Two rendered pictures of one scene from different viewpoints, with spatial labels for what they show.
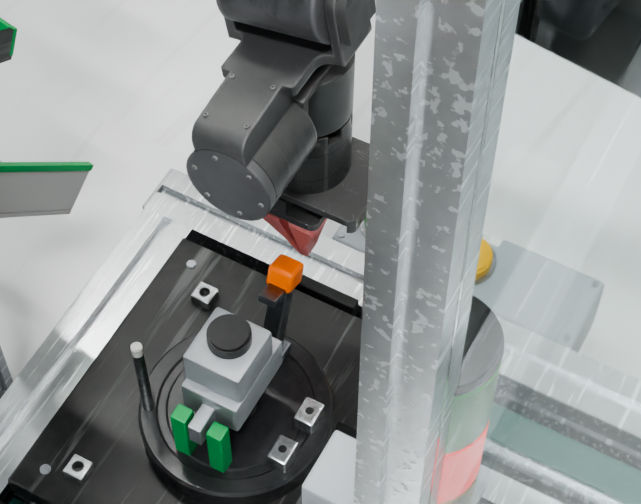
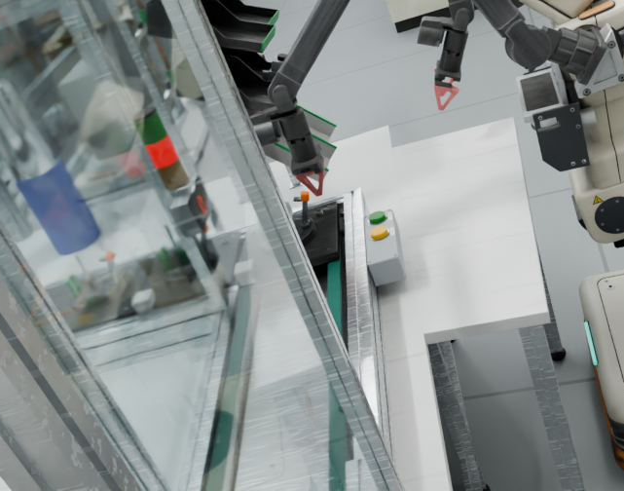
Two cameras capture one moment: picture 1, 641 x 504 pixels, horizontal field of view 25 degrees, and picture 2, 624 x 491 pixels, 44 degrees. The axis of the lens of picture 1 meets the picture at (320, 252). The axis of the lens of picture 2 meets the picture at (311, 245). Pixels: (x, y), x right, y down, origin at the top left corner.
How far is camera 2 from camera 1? 1.51 m
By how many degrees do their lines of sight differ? 58
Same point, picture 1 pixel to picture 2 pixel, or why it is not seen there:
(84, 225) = not seen: hidden behind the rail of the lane
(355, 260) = (359, 223)
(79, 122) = (393, 186)
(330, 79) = (283, 119)
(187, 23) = (451, 173)
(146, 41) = (435, 174)
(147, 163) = (391, 202)
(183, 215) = (347, 198)
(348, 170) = (306, 161)
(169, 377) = not seen: hidden behind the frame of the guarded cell
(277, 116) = (262, 121)
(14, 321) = not seen: hidden behind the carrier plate
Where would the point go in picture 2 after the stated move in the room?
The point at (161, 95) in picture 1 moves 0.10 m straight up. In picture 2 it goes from (419, 188) to (408, 155)
